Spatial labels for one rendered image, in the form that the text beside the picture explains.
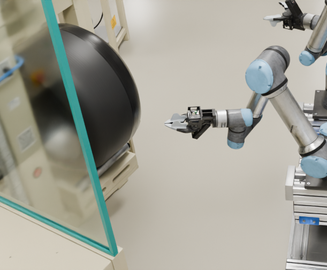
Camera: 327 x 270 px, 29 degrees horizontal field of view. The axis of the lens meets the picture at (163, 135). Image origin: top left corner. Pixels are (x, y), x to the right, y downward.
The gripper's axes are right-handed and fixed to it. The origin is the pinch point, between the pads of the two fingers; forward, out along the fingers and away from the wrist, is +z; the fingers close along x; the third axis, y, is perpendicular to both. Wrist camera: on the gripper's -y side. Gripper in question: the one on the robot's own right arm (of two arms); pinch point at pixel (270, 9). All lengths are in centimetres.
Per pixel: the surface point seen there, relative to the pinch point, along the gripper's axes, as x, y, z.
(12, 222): -178, -45, -27
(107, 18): 40, 76, 184
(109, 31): 38, 87, 184
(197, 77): 43, 113, 106
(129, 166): -113, 8, 2
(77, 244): -173, -44, -50
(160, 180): -60, 99, 55
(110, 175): -123, 3, 1
